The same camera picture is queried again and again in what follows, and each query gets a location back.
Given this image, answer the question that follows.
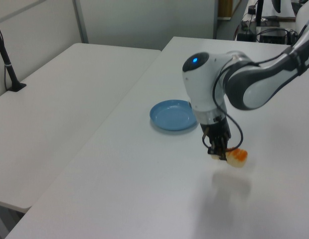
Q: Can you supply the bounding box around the brown flat board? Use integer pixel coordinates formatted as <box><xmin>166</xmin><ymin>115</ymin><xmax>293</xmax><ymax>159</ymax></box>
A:
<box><xmin>262</xmin><ymin>15</ymin><xmax>297</xmax><ymax>23</ymax></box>

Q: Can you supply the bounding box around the blue plastic plate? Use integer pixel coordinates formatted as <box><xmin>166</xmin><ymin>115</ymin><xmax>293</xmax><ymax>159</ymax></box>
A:
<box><xmin>149</xmin><ymin>99</ymin><xmax>198</xmax><ymax>132</ymax></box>

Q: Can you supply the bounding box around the small black box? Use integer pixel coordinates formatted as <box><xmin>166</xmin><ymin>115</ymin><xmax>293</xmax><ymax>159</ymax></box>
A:
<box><xmin>237</xmin><ymin>32</ymin><xmax>255</xmax><ymax>42</ymax></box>

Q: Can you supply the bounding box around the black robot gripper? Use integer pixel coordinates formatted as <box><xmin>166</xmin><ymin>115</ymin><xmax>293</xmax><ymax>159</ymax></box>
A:
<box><xmin>195</xmin><ymin>107</ymin><xmax>232</xmax><ymax>160</ymax></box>

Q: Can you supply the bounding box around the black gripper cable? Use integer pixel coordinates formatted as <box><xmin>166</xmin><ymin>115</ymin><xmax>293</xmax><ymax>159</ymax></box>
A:
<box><xmin>212</xmin><ymin>56</ymin><xmax>245</xmax><ymax>151</ymax></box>

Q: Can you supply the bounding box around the black camera stand pole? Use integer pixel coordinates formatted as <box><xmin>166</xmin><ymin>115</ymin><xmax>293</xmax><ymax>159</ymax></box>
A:
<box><xmin>0</xmin><ymin>19</ymin><xmax>27</xmax><ymax>93</ymax></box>

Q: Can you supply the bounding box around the black monitor stand pole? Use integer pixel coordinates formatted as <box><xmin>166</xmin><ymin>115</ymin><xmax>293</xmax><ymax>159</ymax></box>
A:
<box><xmin>255</xmin><ymin>0</ymin><xmax>265</xmax><ymax>27</ymax></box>

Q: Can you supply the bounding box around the toy bread with orange crust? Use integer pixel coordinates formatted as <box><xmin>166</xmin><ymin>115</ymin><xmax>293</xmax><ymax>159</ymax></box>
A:
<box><xmin>210</xmin><ymin>148</ymin><xmax>249</xmax><ymax>169</ymax></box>

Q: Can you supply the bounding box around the grey metal partition post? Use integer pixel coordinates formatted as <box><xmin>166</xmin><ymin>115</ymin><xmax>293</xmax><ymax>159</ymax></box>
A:
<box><xmin>72</xmin><ymin>0</ymin><xmax>89</xmax><ymax>44</ymax></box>

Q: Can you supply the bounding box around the black electronics box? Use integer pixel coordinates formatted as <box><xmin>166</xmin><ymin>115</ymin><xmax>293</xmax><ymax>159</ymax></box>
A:
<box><xmin>259</xmin><ymin>28</ymin><xmax>289</xmax><ymax>45</ymax></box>

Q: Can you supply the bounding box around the white adjacent table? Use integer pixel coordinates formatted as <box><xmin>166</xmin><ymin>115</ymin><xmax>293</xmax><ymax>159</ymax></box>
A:
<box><xmin>0</xmin><ymin>42</ymin><xmax>162</xmax><ymax>210</ymax></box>

